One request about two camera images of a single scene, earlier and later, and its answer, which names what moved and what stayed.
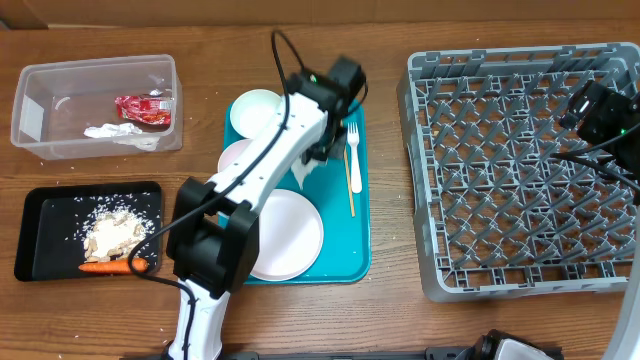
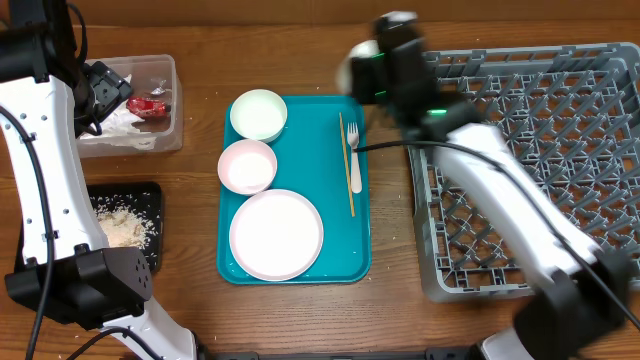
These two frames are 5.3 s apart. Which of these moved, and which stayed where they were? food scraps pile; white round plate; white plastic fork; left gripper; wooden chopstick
Moved: left gripper
Stayed: white plastic fork; wooden chopstick; white round plate; food scraps pile
